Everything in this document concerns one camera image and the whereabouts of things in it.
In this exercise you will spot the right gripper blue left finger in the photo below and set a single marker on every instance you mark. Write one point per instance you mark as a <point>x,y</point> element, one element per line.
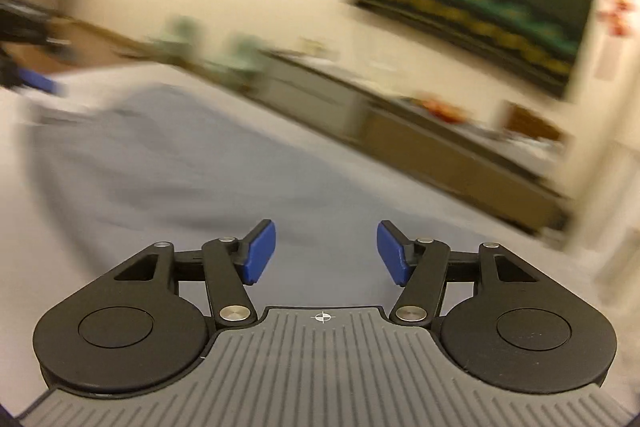
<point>231,264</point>

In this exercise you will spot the long grey brown sideboard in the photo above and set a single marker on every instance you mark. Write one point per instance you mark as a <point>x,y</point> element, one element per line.
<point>493,175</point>

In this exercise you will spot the grey garment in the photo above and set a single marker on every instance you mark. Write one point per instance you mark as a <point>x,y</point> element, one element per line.
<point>162,166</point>

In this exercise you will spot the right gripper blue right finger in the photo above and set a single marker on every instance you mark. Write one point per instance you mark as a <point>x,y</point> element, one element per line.
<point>419,266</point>

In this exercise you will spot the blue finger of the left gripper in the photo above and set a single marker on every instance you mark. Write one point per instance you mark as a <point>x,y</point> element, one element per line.
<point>29,79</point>

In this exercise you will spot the red fruit bowl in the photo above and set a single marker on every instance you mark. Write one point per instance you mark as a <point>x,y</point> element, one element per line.
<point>441,110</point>

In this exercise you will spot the green plastic chair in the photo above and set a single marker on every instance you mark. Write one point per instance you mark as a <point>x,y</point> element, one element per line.
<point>178,42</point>
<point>240,62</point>

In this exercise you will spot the brown lattice board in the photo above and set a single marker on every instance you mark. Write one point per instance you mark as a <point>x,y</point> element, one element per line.
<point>520,120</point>

